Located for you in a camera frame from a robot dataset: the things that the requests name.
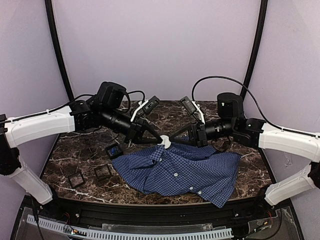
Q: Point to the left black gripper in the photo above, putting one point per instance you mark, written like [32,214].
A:
[136,130]

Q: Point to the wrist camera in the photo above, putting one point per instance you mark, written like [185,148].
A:
[193,109]
[145,107]

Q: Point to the black tray far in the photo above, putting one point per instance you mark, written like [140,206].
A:
[109,147]

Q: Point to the blue checked shirt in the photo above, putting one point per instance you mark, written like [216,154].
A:
[181,169]

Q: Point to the white slotted cable duct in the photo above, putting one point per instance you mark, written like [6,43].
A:
[117,232]

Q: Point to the black tray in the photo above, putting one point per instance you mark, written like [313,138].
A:
[76,180]
[109,147]
[102,172]

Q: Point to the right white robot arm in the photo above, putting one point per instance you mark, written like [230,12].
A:
[257,134]

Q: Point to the black front aluminium rail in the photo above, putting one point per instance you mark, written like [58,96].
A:
[95,214]

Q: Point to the white round brooch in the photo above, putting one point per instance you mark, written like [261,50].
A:
[165,141]

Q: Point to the right black frame post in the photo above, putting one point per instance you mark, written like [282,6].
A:
[255,47]

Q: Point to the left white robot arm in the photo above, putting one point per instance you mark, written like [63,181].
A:
[99,110]

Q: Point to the black tray near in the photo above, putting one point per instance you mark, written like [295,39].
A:
[76,180]

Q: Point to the black tray middle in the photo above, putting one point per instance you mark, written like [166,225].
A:
[102,172]

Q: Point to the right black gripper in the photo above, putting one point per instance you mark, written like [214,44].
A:
[199,134]

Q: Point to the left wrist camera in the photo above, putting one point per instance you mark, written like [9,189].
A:
[145,107]

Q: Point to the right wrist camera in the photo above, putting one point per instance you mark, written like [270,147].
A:
[193,109]

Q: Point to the black frame post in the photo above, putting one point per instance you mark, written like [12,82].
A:
[255,47]
[49,9]

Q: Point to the left black frame post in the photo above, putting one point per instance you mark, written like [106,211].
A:
[49,9]

